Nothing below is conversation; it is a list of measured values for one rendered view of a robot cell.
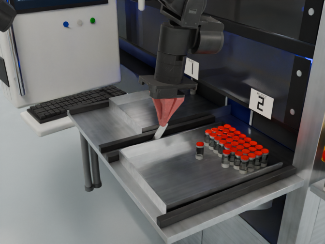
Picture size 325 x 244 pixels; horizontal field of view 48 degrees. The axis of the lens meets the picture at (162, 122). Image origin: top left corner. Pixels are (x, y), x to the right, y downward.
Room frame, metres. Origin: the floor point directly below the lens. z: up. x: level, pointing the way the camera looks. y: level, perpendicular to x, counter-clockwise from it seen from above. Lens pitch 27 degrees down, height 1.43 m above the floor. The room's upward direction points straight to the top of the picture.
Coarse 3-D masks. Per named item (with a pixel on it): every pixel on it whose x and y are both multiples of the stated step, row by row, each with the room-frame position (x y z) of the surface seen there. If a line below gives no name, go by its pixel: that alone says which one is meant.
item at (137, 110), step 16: (128, 96) 1.22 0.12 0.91; (144, 96) 1.25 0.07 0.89; (192, 96) 1.28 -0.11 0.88; (128, 112) 1.14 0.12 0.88; (144, 112) 1.14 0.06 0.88; (176, 112) 1.14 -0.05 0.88; (192, 112) 1.14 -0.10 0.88; (208, 112) 1.08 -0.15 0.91; (224, 112) 1.12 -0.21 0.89; (144, 128) 0.96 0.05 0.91
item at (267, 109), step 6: (252, 90) 0.94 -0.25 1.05; (252, 96) 0.94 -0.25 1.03; (264, 96) 0.90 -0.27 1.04; (252, 102) 0.93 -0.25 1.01; (264, 102) 0.90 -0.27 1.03; (270, 102) 0.88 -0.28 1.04; (252, 108) 0.93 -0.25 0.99; (264, 108) 0.89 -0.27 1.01; (270, 108) 0.87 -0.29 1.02; (264, 114) 0.89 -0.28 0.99; (270, 114) 0.87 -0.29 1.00
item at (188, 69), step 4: (188, 60) 1.22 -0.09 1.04; (192, 60) 1.20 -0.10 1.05; (188, 64) 1.22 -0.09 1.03; (196, 64) 1.17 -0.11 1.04; (188, 68) 1.22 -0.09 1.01; (196, 68) 1.17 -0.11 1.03; (184, 72) 1.24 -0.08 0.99; (188, 72) 1.22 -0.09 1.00; (196, 72) 1.17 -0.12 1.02; (192, 76) 1.19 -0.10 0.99; (196, 76) 1.17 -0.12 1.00
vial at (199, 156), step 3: (198, 147) 0.84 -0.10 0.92; (201, 147) 0.84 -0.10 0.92; (198, 150) 0.84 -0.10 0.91; (201, 150) 0.84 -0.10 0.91; (195, 153) 0.85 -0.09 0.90; (198, 153) 0.84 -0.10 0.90; (201, 153) 0.84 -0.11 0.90; (195, 156) 0.85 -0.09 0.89; (198, 156) 0.84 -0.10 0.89; (201, 156) 0.84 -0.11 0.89; (198, 159) 0.84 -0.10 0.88; (201, 159) 0.84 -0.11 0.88
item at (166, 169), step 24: (144, 144) 0.87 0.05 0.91; (168, 144) 0.91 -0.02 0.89; (192, 144) 0.92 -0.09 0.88; (144, 168) 0.80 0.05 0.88; (168, 168) 0.80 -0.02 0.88; (192, 168) 0.80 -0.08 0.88; (216, 168) 0.80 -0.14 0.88; (264, 168) 0.75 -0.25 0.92; (168, 192) 0.70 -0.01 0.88; (192, 192) 0.70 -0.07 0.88; (216, 192) 0.68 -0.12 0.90
